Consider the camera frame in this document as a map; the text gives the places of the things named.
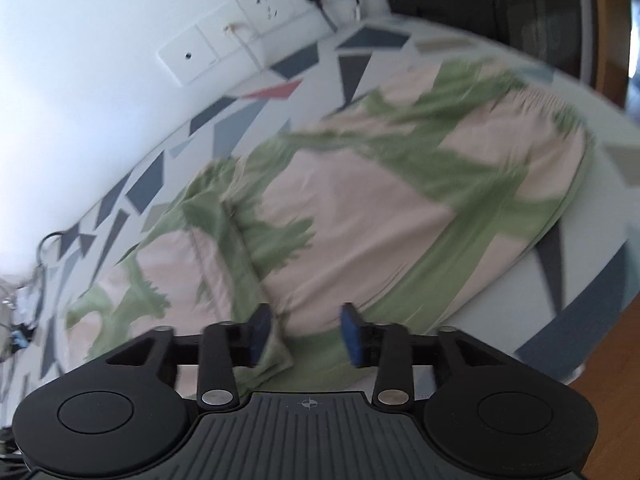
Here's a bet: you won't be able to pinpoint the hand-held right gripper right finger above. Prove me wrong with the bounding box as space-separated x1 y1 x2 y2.
339 302 508 407

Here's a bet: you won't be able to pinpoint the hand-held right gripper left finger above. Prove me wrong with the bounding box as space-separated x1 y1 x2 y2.
106 304 276 409

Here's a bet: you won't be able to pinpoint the green white patterned pants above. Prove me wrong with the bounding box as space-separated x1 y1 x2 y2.
65 57 596 401

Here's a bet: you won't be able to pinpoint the table with geometric patterned cover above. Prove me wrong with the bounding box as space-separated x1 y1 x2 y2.
0 12 640 413

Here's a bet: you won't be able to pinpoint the dark glass panel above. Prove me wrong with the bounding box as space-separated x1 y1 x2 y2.
375 0 596 91

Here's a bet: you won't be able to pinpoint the black cable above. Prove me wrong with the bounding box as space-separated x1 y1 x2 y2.
30 230 68 281

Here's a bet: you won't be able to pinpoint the white wall socket panel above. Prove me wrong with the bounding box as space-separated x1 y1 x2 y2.
157 0 386 88

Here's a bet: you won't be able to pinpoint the white cable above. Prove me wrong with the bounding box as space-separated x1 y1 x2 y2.
222 22 266 68

